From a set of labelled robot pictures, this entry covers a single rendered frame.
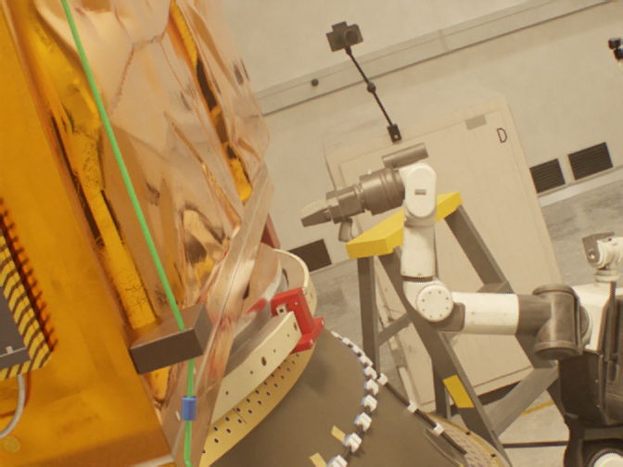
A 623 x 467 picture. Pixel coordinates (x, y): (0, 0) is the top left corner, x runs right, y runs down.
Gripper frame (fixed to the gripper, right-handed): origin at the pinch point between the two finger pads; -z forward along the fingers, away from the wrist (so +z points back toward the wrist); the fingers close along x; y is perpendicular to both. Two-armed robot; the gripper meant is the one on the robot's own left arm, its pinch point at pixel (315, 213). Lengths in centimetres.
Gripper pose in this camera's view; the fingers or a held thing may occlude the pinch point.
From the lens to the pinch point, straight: 232.3
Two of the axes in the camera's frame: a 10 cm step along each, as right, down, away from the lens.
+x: -0.1, 2.1, -9.8
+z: 9.4, -3.2, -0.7
